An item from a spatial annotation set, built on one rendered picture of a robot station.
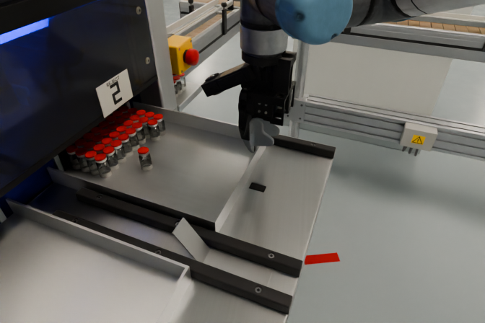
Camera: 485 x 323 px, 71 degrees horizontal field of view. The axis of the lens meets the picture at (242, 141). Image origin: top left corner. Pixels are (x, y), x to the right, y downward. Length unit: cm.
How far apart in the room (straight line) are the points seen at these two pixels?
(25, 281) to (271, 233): 36
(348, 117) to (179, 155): 101
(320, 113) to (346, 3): 119
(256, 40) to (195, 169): 29
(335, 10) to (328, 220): 145
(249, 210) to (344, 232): 119
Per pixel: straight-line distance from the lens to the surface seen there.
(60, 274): 58
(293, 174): 66
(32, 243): 64
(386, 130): 159
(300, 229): 58
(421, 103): 219
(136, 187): 66
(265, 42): 52
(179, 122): 80
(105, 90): 65
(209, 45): 124
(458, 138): 162
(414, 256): 178
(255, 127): 61
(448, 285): 175
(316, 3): 39
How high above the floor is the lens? 132
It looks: 37 degrees down
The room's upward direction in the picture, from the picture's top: straight up
